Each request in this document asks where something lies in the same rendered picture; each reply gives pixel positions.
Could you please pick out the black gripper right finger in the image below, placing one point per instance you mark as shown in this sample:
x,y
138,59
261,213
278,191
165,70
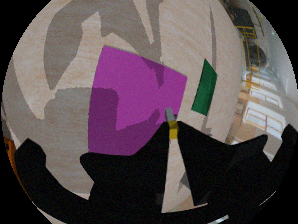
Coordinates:
x,y
207,161

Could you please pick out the magenta flat square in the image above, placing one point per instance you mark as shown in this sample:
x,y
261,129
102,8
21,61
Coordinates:
x,y
129,97

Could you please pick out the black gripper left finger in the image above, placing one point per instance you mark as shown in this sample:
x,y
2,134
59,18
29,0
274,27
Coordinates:
x,y
147,167

